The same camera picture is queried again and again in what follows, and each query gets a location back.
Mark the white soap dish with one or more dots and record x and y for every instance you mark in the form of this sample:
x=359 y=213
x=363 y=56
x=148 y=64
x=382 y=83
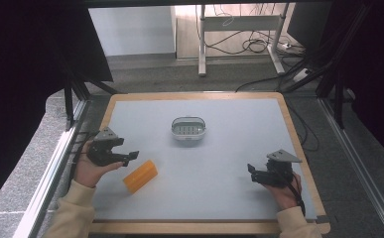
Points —
x=188 y=128

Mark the black metal stand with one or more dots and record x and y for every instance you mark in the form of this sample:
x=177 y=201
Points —
x=71 y=99
x=336 y=82

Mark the orange soap bar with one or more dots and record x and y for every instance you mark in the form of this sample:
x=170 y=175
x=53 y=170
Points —
x=140 y=176

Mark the person's left hand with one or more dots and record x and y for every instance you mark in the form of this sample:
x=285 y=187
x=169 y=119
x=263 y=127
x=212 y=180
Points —
x=88 y=170

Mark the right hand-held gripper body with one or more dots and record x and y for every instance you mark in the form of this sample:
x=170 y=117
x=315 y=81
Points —
x=279 y=170

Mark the white wall panel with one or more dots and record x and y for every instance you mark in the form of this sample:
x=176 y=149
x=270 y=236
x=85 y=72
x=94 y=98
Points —
x=131 y=29

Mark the white power strip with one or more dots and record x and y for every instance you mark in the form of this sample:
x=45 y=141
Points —
x=301 y=75

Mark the aluminium rail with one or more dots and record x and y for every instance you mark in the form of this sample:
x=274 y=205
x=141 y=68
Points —
x=358 y=158
x=49 y=172

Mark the person's right hand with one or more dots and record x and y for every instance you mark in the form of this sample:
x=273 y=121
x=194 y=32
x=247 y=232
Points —
x=285 y=196

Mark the black curtain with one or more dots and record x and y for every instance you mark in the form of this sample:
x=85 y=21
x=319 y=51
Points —
x=374 y=66
x=30 y=66

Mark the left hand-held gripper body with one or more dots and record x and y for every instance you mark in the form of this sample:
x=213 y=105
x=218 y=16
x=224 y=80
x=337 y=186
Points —
x=102 y=152

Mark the white desk frame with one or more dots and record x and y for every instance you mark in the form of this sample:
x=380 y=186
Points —
x=242 y=24

